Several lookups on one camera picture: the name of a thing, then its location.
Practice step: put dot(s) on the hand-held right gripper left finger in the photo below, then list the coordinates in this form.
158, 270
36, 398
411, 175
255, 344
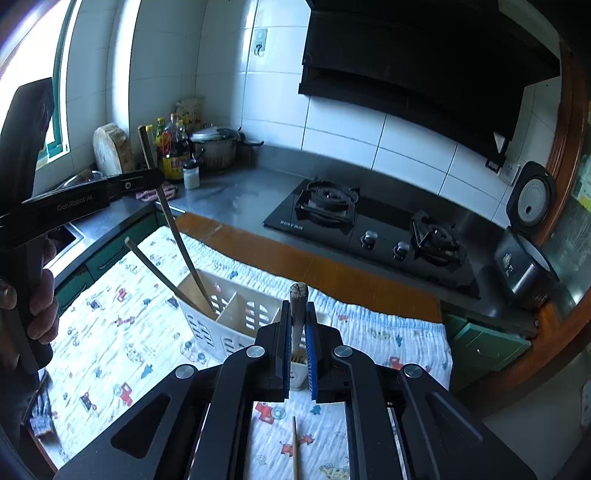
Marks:
286, 369

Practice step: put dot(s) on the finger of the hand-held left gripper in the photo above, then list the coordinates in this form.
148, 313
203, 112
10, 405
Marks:
134, 184

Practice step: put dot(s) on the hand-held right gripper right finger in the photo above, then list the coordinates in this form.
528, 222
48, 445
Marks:
312, 364

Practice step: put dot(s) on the white plastic utensil holder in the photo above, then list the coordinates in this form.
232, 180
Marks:
240, 323

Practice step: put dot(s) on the person's left hand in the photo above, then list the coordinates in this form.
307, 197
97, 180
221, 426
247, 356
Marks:
44, 304

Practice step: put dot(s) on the pink cloth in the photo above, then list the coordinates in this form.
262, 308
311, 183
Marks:
150, 194

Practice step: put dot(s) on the steel wok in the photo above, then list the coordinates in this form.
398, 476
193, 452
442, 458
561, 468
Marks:
83, 177

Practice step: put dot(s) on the round wooden cutting board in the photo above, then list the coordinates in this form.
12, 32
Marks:
111, 150

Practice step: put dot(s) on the yellow-capped bottle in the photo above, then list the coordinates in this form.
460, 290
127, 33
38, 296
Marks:
159, 134

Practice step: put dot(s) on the small white jar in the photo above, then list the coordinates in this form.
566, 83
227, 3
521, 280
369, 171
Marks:
192, 177

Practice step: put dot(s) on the green base cabinet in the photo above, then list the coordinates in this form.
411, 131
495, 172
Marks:
115, 249
489, 350

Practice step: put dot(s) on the steel pressure cooker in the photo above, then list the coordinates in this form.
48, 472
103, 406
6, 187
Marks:
214, 147

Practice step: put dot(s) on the white seasoning bag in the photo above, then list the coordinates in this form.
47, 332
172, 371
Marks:
191, 113

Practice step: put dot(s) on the printed blanket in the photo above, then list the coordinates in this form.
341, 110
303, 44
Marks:
115, 332

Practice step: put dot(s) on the black gas stove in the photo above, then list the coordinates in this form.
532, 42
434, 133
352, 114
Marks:
383, 221

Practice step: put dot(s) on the window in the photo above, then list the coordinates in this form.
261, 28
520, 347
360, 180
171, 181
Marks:
23, 46

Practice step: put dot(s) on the grey checked cloth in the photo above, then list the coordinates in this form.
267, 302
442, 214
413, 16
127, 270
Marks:
44, 410

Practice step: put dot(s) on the black rice cooker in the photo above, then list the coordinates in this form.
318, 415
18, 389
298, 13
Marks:
521, 272

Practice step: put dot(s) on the black range hood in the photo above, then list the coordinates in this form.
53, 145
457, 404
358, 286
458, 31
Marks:
415, 69

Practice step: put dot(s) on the wooden glass-door cabinet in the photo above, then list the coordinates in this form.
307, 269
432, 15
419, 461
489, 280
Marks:
561, 138

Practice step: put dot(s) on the wall hook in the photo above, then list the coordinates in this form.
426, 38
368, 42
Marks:
260, 41

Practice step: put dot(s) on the black wall plug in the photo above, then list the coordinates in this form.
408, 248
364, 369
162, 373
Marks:
493, 166

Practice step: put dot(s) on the white wall socket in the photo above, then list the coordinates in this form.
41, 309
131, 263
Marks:
510, 171

